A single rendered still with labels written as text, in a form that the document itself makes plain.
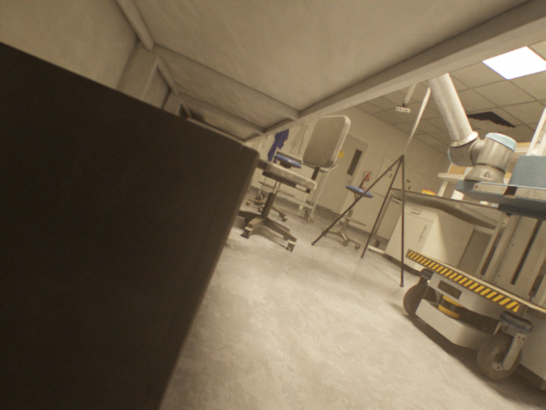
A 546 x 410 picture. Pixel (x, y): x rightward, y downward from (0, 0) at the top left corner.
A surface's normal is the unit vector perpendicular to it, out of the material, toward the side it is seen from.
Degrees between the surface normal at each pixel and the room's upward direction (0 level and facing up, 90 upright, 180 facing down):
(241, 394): 0
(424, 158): 90
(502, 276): 90
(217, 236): 90
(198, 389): 0
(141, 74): 90
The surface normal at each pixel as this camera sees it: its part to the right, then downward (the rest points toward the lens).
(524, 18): -0.90, -0.35
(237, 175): 0.22, 0.15
